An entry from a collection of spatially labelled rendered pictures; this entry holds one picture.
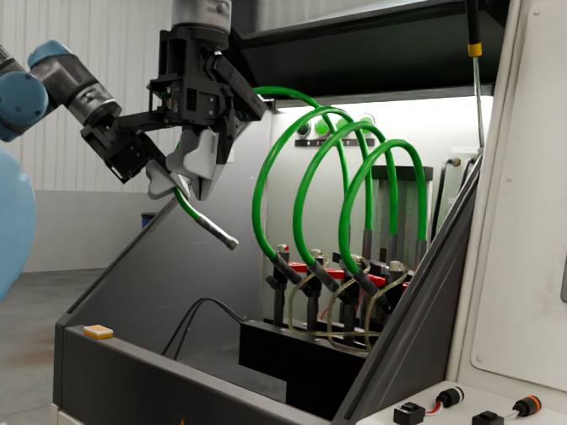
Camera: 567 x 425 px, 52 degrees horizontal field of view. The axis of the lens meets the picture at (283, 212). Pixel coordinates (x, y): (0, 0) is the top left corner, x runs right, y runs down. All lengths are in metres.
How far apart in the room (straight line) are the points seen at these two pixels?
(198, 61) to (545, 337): 0.56
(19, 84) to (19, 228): 0.56
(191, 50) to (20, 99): 0.30
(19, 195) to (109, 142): 0.69
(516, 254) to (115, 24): 7.56
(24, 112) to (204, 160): 0.31
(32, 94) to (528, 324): 0.76
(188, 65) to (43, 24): 7.12
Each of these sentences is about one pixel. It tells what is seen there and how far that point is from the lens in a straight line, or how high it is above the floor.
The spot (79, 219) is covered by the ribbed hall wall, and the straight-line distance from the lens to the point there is 7.80.
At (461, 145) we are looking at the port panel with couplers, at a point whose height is 1.33.
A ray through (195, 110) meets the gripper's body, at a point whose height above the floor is 1.32.
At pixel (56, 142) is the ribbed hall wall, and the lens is 7.68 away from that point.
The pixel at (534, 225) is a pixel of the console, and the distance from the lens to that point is 0.86.
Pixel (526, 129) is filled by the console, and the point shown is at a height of 1.34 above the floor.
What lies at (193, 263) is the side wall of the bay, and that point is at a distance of 1.34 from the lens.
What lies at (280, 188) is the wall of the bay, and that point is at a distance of 1.45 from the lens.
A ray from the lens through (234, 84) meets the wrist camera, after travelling 0.78.
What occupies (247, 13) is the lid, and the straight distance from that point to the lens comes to 1.32.
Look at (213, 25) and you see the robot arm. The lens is 0.76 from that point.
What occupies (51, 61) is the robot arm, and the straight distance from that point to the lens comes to 1.10.
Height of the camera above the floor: 1.24
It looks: 3 degrees down
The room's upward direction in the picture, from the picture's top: 3 degrees clockwise
